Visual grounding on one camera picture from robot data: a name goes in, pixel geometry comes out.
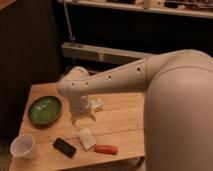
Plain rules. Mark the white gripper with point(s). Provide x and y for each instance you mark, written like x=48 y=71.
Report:
x=80 y=106

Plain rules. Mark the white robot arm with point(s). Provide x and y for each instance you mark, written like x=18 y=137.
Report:
x=178 y=105

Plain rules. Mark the green ceramic bowl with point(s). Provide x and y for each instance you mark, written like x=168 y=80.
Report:
x=45 y=110

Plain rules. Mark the black smartphone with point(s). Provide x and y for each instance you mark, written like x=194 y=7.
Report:
x=64 y=147

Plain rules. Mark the wooden table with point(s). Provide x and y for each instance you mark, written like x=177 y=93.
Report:
x=111 y=134

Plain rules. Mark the translucent plastic cup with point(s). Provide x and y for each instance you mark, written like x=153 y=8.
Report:
x=24 y=146

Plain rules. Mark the grey metal beam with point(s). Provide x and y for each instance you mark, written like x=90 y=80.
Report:
x=101 y=54

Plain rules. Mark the grey metal pole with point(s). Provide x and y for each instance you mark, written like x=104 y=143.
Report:
x=72 y=37

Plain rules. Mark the upper wall shelf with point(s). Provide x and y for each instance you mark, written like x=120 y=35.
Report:
x=150 y=6

